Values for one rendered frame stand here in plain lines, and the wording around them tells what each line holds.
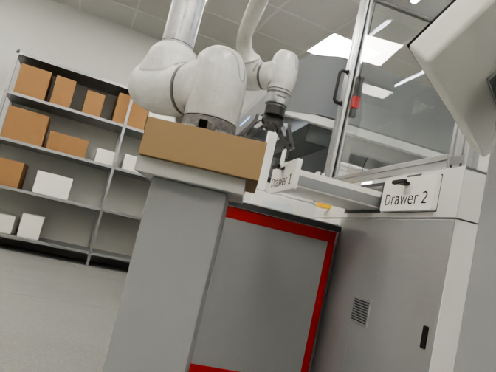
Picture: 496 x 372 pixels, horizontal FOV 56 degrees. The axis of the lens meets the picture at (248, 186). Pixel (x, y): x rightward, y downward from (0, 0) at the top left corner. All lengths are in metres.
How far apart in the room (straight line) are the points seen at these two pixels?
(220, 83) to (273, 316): 0.96
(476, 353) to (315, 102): 2.04
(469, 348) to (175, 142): 0.76
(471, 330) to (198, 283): 0.64
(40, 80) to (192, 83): 4.19
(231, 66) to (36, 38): 4.83
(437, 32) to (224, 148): 0.58
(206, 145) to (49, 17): 5.06
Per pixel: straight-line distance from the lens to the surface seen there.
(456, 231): 1.37
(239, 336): 1.84
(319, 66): 2.77
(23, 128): 5.35
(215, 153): 1.15
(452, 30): 0.78
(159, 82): 1.40
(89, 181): 5.72
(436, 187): 1.45
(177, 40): 1.48
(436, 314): 1.36
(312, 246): 1.88
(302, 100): 2.67
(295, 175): 1.58
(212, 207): 1.19
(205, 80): 1.29
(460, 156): 1.42
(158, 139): 1.17
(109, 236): 5.74
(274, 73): 1.72
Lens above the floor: 0.61
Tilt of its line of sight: 7 degrees up
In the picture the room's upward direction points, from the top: 13 degrees clockwise
